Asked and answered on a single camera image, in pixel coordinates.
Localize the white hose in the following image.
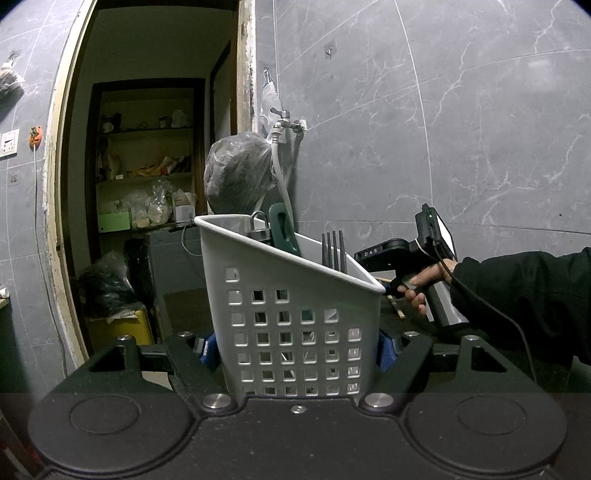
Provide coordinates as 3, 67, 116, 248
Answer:
270, 129, 296, 222

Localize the yellow box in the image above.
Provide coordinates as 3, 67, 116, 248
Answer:
88, 307, 153, 354

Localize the small clear plastic bag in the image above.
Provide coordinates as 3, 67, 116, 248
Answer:
260, 80, 281, 127

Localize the clear bag of food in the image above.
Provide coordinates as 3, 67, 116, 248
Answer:
130, 180, 175, 228

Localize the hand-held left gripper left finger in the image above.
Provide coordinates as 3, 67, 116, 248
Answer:
55, 330, 237, 412

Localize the white switch plate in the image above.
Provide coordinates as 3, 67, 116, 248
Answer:
0, 129, 20, 159

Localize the metal wall tap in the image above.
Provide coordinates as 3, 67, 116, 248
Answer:
269, 106, 308, 136

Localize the white perforated plastic basket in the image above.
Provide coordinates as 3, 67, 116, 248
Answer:
194, 213, 386, 400

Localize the large clear plastic bag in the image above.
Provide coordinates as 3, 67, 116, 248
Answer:
203, 131, 278, 215

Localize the thin wall cable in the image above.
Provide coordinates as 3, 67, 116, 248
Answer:
33, 148, 70, 365

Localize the pale door frame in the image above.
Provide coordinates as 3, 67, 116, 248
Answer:
44, 0, 257, 370

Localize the black plastic bag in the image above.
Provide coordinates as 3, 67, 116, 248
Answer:
76, 251, 139, 319

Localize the green handled kitchen tool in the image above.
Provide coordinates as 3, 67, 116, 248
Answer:
269, 202, 303, 258

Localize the person's right forearm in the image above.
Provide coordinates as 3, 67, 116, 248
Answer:
449, 247, 591, 367

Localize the grey cabinet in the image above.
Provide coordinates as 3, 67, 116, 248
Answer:
142, 224, 213, 333

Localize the green box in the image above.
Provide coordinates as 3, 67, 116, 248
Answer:
98, 211, 131, 233

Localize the dark wooden shelf unit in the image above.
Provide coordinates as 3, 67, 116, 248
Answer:
88, 78, 206, 241

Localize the thin white cable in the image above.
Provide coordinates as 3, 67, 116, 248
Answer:
181, 223, 200, 256

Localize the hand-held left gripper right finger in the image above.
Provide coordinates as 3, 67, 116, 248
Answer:
358, 330, 536, 412

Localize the person's right hand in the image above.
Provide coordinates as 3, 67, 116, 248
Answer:
401, 260, 459, 318

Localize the metal fork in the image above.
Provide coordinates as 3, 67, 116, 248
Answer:
321, 230, 349, 274

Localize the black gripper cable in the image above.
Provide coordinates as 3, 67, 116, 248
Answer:
418, 240, 539, 381

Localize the metal loop handled tool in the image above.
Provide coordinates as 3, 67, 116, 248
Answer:
248, 211, 271, 241

